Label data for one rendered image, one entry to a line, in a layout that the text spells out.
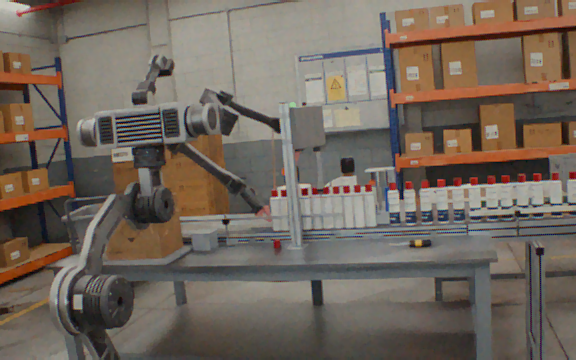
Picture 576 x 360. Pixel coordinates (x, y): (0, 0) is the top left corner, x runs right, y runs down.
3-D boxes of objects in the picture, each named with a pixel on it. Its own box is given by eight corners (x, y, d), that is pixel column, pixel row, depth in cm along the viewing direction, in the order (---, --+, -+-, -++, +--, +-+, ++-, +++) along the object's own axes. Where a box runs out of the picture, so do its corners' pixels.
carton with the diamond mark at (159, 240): (183, 246, 275) (177, 193, 272) (161, 259, 252) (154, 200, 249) (130, 248, 283) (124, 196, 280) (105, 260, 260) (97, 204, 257)
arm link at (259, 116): (213, 112, 265) (223, 92, 263) (209, 108, 270) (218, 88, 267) (282, 137, 292) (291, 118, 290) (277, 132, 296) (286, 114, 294)
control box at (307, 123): (326, 145, 263) (322, 104, 261) (298, 149, 252) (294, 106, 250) (311, 145, 271) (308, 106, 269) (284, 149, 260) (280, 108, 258)
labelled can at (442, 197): (449, 221, 259) (446, 178, 257) (449, 224, 254) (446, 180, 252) (437, 222, 261) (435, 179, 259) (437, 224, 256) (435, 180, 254)
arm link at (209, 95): (194, 101, 266) (202, 82, 264) (218, 111, 273) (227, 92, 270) (215, 131, 228) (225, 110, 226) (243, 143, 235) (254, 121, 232)
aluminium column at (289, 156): (303, 245, 264) (290, 102, 257) (301, 247, 260) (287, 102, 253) (294, 245, 265) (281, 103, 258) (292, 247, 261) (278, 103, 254)
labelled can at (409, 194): (417, 223, 263) (414, 180, 261) (416, 225, 258) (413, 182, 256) (406, 224, 265) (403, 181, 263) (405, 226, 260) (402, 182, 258)
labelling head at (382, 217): (399, 218, 279) (395, 167, 276) (396, 223, 266) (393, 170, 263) (371, 219, 282) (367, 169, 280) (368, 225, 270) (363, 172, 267)
